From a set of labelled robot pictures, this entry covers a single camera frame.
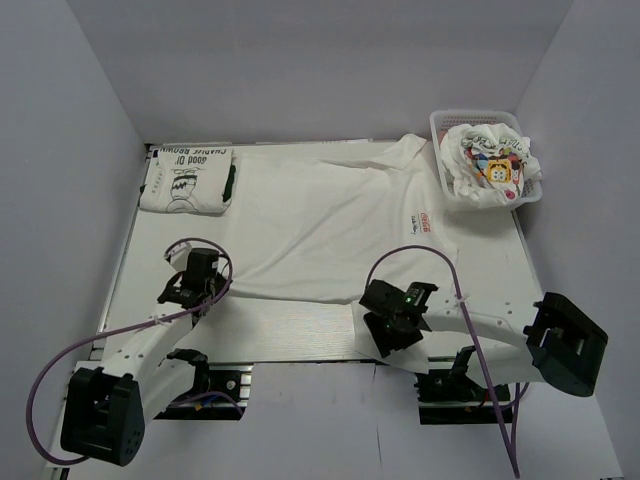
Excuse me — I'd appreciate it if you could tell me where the white t-shirt red print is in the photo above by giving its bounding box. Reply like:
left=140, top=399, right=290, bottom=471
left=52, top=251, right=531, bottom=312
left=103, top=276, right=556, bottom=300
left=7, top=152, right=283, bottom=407
left=197, top=134, right=457, bottom=363

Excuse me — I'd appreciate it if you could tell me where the white t-shirt colourful cartoon print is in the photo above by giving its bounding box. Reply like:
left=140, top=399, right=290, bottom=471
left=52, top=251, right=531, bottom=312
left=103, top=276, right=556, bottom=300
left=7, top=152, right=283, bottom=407
left=440, top=123, right=542, bottom=209

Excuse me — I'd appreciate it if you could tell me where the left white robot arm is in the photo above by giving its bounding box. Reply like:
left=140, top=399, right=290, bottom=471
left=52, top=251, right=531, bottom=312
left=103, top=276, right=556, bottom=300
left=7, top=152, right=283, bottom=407
left=60, top=247, right=232, bottom=466

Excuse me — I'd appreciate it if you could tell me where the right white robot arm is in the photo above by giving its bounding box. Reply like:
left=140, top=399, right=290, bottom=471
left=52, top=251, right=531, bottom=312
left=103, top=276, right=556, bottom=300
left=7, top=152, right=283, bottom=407
left=351, top=280, right=608, bottom=399

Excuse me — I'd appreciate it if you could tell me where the folded Charlie Brown t-shirt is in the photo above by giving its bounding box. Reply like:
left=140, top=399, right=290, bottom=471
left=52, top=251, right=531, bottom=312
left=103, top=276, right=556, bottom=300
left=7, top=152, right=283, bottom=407
left=139, top=147, right=236, bottom=215

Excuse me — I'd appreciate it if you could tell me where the white plastic basket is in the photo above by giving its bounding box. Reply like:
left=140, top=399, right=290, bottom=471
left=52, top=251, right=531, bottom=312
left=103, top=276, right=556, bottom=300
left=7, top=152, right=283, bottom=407
left=430, top=110, right=542, bottom=211

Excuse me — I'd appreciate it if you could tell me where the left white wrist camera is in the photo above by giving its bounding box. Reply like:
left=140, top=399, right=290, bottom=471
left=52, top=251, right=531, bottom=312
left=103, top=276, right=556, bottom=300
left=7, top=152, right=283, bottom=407
left=164, top=248, right=191, bottom=271

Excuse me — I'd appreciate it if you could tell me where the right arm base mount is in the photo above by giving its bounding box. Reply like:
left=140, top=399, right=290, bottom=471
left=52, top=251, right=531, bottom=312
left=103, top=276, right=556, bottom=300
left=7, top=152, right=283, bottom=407
left=414, top=369, right=498, bottom=426

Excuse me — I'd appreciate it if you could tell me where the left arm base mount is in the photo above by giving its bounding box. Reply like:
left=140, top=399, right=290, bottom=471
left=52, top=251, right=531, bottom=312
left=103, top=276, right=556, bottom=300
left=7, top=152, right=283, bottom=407
left=156, top=364, right=253, bottom=421

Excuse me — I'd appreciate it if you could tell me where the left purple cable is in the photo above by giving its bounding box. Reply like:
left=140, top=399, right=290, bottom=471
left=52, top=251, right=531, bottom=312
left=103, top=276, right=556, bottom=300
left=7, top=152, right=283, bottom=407
left=25, top=237, right=247, bottom=466

